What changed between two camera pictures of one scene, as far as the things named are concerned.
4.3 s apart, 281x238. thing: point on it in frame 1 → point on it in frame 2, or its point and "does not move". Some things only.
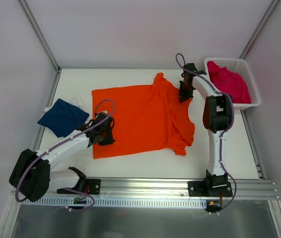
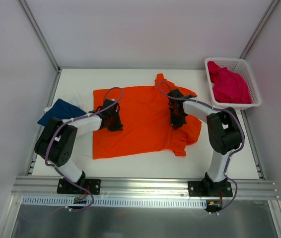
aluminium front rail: x=170 y=188 does not move
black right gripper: x=184 y=91 → x=176 y=118
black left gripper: x=106 y=136 → x=114 y=121
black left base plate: x=92 y=187 does not move
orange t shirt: x=147 y=119 does not move
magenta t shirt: x=229 y=83 does not move
